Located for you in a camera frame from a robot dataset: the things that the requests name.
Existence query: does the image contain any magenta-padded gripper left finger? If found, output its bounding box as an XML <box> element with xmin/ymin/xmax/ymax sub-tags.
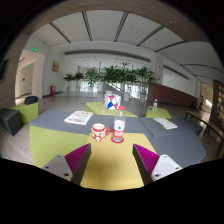
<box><xmin>42</xmin><ymin>143</ymin><xmax>93</xmax><ymax>185</ymax></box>

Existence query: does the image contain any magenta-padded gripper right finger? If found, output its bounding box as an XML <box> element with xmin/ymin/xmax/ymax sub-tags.
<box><xmin>132</xmin><ymin>143</ymin><xmax>183</xmax><ymax>186</ymax></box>

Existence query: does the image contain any clear red-capped water bottle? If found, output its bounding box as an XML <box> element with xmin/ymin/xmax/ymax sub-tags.
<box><xmin>112</xmin><ymin>105</ymin><xmax>127</xmax><ymax>143</ymax></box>

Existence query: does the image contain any grey and green upholstered seat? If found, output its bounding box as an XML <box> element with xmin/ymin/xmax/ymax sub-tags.
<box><xmin>29</xmin><ymin>110</ymin><xmax>153</xmax><ymax>169</ymax></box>

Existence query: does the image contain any yellow white booklet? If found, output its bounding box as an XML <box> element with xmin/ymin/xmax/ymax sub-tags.
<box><xmin>153</xmin><ymin>117</ymin><xmax>179</xmax><ymax>130</ymax></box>

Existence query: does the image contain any red and white mug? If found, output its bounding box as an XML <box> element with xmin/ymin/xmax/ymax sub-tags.
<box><xmin>90</xmin><ymin>122</ymin><xmax>111</xmax><ymax>142</ymax></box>

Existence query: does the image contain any open magazine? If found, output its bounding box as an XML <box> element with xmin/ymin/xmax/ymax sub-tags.
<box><xmin>63</xmin><ymin>110</ymin><xmax>94</xmax><ymax>126</ymax></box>

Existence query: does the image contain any flat round red coaster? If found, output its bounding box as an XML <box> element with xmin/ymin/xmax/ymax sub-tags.
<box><xmin>110</xmin><ymin>134</ymin><xmax>125</xmax><ymax>144</ymax></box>

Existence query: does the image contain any small green low table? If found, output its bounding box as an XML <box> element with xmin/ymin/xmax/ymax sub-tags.
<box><xmin>145</xmin><ymin>105</ymin><xmax>173</xmax><ymax>119</ymax></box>

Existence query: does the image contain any dark wooden bench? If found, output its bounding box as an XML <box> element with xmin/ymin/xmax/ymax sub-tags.
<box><xmin>184</xmin><ymin>109</ymin><xmax>224</xmax><ymax>134</ymax></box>

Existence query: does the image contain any green ottoman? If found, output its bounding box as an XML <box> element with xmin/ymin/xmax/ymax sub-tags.
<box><xmin>9</xmin><ymin>101</ymin><xmax>39</xmax><ymax>126</ymax></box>

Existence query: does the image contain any dark grey ottoman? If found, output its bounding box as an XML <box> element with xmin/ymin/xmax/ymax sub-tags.
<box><xmin>0</xmin><ymin>107</ymin><xmax>22</xmax><ymax>137</ymax></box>

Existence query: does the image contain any large green low table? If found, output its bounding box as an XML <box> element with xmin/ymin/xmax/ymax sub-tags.
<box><xmin>85</xmin><ymin>101</ymin><xmax>138</xmax><ymax>118</ymax></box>

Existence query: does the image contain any black chair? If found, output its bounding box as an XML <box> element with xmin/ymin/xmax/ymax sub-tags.
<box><xmin>24</xmin><ymin>95</ymin><xmax>39</xmax><ymax>106</ymax></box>

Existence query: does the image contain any person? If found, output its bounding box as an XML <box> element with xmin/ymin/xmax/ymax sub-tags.
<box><xmin>198</xmin><ymin>95</ymin><xmax>205</xmax><ymax>112</ymax></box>

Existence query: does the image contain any blue red white cube box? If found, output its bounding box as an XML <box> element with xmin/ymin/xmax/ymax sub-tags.
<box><xmin>103</xmin><ymin>93</ymin><xmax>122</xmax><ymax>111</ymax></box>

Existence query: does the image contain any wooden shelf unit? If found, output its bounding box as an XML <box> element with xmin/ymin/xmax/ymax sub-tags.
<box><xmin>209</xmin><ymin>79</ymin><xmax>224</xmax><ymax>126</ymax></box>

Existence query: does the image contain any group of potted green plants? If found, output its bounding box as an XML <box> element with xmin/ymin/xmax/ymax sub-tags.
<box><xmin>63</xmin><ymin>61</ymin><xmax>157</xmax><ymax>96</ymax></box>

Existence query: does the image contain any brown wall plaque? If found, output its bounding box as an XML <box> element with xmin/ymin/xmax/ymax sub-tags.
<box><xmin>51</xmin><ymin>60</ymin><xmax>60</xmax><ymax>73</ymax></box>

